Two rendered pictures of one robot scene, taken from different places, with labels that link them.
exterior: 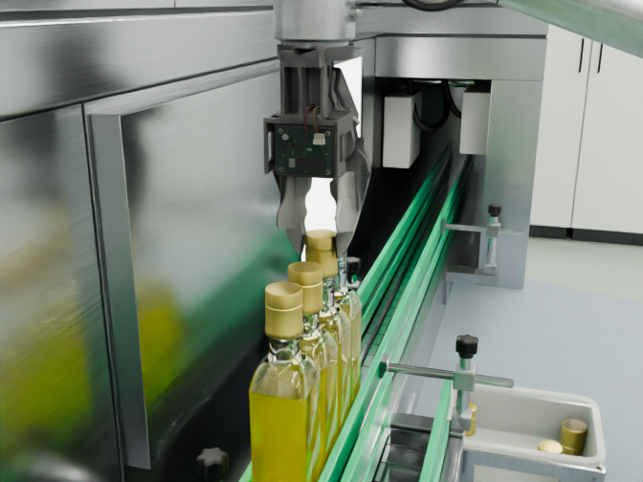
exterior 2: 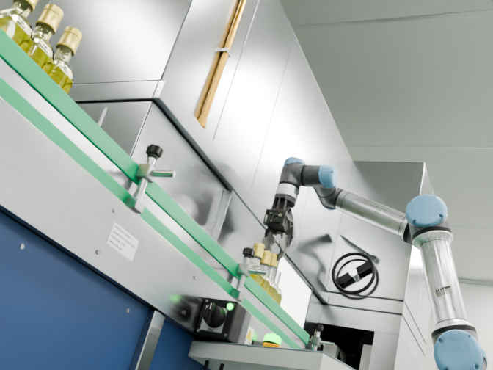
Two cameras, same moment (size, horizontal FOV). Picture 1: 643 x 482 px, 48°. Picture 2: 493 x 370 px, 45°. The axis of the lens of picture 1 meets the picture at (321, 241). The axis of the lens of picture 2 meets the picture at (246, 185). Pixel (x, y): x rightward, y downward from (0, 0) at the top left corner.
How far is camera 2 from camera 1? 1.46 m
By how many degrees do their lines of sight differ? 46
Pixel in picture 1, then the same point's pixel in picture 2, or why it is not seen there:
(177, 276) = (228, 248)
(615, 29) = (370, 214)
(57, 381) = not seen: hidden behind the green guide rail
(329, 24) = (290, 191)
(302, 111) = (277, 208)
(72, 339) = not seen: hidden behind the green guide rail
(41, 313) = (200, 216)
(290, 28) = (279, 190)
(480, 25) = (372, 305)
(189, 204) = (238, 235)
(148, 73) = (240, 192)
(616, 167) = not seen: outside the picture
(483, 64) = (371, 323)
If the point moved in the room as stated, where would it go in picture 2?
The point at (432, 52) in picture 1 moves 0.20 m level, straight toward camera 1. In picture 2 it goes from (348, 315) to (342, 301)
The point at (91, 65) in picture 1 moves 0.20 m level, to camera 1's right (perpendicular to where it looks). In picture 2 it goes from (230, 176) to (291, 186)
